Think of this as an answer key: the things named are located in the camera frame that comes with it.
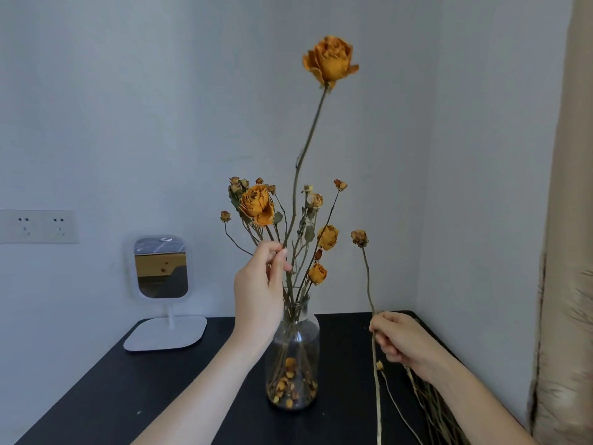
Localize white standing mirror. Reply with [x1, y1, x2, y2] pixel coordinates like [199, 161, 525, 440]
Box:
[123, 234, 208, 353]

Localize thin dried rosebud stem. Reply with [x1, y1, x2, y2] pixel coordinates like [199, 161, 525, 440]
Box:
[350, 230, 420, 445]

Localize person's right forearm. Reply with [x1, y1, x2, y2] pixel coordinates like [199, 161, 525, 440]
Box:
[425, 360, 541, 445]

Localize beige curtain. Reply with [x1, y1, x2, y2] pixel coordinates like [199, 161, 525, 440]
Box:
[527, 0, 593, 445]

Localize fallen orange petals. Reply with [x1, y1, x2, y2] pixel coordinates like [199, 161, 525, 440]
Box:
[271, 357, 318, 409]

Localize person's left hand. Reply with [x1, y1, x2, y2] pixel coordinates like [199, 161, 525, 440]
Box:
[233, 241, 293, 351]

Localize bunch of dried orange roses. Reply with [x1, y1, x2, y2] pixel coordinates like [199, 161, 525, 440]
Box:
[220, 176, 349, 320]

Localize pile of dried stems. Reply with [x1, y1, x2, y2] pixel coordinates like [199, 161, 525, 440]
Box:
[404, 315, 469, 445]

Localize tall dried orange rose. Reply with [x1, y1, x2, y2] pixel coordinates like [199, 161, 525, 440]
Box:
[281, 35, 360, 320]

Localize clear glass vase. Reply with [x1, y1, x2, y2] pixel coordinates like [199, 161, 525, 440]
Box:
[265, 296, 321, 411]

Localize white wall socket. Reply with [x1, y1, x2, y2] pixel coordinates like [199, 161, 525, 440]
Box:
[0, 209, 80, 244]

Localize person's left forearm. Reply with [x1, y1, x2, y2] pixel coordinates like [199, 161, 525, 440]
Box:
[132, 330, 275, 445]

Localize person's right hand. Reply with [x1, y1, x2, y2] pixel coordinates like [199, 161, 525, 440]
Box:
[369, 311, 457, 383]

